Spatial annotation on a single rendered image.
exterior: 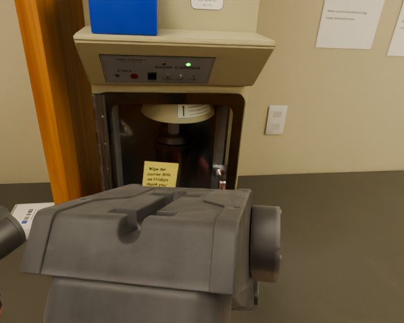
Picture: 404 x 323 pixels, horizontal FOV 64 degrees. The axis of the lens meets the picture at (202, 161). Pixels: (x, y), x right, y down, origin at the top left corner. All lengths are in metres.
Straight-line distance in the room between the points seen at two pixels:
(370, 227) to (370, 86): 0.53
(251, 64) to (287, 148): 0.76
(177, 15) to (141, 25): 0.13
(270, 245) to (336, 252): 0.85
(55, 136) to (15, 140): 0.64
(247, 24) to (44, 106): 0.40
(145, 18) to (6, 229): 0.36
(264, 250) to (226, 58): 0.44
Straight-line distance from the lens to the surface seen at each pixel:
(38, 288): 0.90
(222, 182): 0.72
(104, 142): 0.71
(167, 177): 0.75
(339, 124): 1.38
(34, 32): 0.59
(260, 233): 0.19
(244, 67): 0.62
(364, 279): 0.99
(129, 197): 0.16
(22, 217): 1.06
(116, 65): 0.59
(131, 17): 0.55
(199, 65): 0.59
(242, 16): 0.68
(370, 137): 1.49
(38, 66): 0.60
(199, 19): 0.66
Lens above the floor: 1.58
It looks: 28 degrees down
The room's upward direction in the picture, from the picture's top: 4 degrees clockwise
